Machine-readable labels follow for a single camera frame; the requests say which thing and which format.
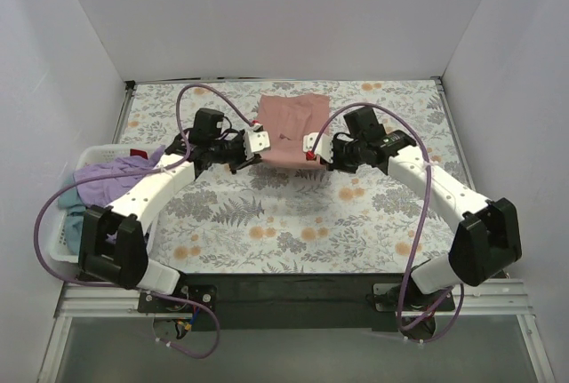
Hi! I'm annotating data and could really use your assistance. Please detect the lavender t-shirt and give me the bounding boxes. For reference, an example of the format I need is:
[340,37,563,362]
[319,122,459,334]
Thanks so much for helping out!
[73,145,168,242]

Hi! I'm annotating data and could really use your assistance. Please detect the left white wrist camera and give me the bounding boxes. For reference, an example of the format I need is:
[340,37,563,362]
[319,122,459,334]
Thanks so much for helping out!
[244,120,271,159]

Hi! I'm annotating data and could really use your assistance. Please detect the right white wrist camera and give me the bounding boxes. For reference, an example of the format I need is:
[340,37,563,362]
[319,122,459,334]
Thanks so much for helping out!
[301,132,333,170]

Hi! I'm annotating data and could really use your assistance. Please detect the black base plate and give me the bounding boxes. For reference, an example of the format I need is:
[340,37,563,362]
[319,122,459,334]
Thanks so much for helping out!
[137,272,457,333]

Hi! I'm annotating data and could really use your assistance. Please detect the purple cable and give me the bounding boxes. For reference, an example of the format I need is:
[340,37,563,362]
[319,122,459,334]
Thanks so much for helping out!
[305,102,466,345]
[34,84,263,360]

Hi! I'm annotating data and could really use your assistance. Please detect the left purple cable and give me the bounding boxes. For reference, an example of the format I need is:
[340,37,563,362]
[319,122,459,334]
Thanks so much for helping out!
[34,84,263,360]

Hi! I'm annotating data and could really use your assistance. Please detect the floral tablecloth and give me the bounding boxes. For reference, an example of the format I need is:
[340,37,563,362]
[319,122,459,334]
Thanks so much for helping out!
[120,80,469,273]

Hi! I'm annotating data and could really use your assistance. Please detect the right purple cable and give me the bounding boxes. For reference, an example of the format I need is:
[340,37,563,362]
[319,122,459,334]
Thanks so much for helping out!
[305,102,466,345]

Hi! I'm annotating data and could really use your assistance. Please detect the aluminium table edge rail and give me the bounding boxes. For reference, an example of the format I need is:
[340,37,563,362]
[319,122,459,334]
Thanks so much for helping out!
[111,80,137,144]

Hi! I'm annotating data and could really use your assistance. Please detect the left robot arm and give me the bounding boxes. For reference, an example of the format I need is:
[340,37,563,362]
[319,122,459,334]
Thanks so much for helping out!
[78,108,263,312]

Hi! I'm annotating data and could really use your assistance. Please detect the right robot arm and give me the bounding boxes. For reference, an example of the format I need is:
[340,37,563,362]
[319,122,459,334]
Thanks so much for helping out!
[321,102,522,310]

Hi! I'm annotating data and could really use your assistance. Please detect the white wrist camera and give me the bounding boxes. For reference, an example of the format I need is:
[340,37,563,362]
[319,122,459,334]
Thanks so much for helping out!
[301,132,333,170]
[244,120,271,159]

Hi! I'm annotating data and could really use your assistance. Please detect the pink t-shirt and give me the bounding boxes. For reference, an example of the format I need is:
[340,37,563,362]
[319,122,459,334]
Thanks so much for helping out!
[257,93,330,170]

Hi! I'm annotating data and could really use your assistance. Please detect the aluminium front frame rail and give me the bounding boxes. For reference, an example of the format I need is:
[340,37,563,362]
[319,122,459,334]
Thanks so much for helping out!
[39,275,555,382]

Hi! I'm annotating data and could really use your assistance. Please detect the teal blue t-shirt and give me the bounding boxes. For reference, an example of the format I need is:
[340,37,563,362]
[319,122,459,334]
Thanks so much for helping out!
[57,187,86,255]

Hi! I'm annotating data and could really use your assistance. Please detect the white plastic laundry basket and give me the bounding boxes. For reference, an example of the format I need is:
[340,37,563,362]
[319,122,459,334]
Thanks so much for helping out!
[47,145,164,264]

